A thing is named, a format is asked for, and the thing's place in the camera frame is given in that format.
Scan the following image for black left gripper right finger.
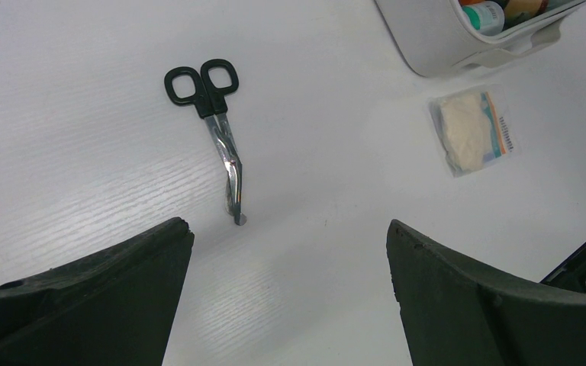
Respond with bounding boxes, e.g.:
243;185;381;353
386;220;586;365

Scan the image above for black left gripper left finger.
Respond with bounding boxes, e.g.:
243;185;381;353
0;217;195;365

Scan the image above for beige gauze packet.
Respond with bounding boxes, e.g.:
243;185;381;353
427;84;520;178

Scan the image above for black handled scissors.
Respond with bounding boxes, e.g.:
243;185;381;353
164;59;246;226

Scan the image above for white plastic bottle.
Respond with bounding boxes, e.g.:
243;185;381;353
462;1;505;36

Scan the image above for brown bottle orange cap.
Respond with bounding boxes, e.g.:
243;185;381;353
459;0;549;21

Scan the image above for grey open storage box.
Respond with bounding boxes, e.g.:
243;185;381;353
376;0;585;77

